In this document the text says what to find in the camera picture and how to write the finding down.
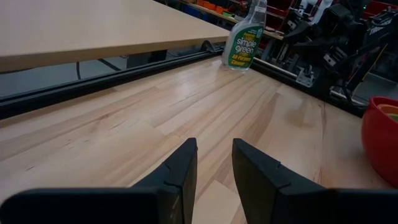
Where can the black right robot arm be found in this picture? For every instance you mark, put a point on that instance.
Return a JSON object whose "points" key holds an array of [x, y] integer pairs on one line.
{"points": [[382, 29]]}

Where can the orange plastic bowl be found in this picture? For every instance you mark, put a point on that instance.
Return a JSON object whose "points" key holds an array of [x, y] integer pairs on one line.
{"points": [[390, 109]]}

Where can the light wooden desk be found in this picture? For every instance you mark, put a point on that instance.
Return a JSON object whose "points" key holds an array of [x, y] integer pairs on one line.
{"points": [[93, 25]]}

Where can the green plastic bowl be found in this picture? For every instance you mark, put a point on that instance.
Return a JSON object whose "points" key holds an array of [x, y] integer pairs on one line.
{"points": [[394, 117]]}

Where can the black aluminium table frame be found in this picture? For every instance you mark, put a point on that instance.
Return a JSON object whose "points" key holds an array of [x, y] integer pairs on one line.
{"points": [[62, 90]]}

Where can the green cleaner spray bottle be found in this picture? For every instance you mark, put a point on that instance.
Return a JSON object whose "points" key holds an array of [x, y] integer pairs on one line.
{"points": [[245, 46]]}

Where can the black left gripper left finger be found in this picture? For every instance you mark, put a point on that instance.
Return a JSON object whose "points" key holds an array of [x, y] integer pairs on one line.
{"points": [[155, 205]]}

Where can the blue storage bin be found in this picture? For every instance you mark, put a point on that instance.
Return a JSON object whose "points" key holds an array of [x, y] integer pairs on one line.
{"points": [[191, 11]]}

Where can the large red plastic bowl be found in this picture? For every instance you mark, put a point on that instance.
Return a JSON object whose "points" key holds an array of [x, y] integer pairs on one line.
{"points": [[379, 143]]}

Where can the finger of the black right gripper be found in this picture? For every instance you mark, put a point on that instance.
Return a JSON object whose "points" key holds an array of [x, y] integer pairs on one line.
{"points": [[298, 31]]}

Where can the wooden storage shelf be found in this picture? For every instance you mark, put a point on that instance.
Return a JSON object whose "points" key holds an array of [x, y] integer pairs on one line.
{"points": [[230, 18]]}

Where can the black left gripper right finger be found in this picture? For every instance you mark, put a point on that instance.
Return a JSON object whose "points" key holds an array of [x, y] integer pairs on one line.
{"points": [[280, 202]]}

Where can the silver metal bracket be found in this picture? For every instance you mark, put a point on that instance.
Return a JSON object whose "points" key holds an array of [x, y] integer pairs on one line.
{"points": [[305, 77]]}

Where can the orange storage bin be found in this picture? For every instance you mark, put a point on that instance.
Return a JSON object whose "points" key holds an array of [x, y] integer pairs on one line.
{"points": [[210, 5]]}

